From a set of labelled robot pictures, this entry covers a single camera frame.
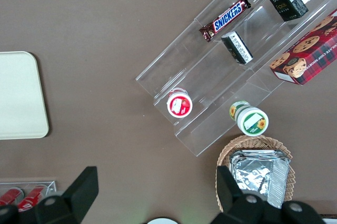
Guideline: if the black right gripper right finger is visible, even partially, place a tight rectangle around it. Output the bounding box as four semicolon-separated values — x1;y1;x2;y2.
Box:
210;165;268;224

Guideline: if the red tartan cookie box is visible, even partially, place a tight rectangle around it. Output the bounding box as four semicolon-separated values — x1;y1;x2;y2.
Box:
269;8;337;86

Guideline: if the cream plastic tray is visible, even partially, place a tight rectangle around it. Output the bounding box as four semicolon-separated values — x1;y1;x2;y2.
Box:
0;51;50;140

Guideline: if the red-lidded yogurt cup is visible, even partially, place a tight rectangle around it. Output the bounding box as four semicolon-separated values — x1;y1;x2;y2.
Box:
166;87;193;118

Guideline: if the Snickers chocolate bar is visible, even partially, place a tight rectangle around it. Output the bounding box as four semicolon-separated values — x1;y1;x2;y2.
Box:
199;0;252;43

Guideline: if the light wicker basket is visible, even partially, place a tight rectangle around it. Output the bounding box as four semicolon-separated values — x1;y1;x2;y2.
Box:
216;134;296;213

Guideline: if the red cola bottle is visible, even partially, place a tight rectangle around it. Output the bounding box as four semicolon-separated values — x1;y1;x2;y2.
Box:
17;184;48;211
0;187;25;206

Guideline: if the black box with white label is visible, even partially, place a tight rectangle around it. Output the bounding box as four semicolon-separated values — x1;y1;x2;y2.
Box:
221;31;254;65

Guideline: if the clear acrylic stepped shelf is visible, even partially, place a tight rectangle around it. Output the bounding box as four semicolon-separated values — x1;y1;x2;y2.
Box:
135;0;337;158

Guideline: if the green-lidded sunflower cup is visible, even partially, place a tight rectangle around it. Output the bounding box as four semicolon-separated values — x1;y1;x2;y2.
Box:
229;100;270;137

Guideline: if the black box with gold print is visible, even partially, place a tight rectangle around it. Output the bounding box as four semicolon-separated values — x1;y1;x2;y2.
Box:
267;0;309;22

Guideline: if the clear acrylic bottle rack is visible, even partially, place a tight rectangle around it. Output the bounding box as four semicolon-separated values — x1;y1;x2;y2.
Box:
0;180;57;209

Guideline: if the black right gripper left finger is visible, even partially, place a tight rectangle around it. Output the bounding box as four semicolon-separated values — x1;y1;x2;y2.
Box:
34;165;100;224

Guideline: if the silver foil container stack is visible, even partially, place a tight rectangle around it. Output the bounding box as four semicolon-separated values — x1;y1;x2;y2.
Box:
229;149;290;209

